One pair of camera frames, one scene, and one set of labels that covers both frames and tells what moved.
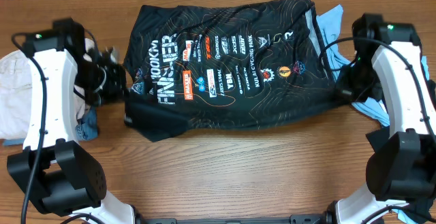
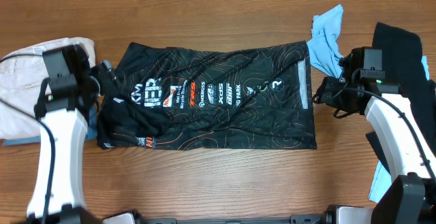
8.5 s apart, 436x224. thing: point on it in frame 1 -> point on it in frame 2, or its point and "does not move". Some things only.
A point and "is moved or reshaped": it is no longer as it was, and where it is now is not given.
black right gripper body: [361, 80] -> [331, 94]
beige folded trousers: [16, 80] does not move
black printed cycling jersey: [199, 65] is moved or reshaped
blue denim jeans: [86, 128] does not move
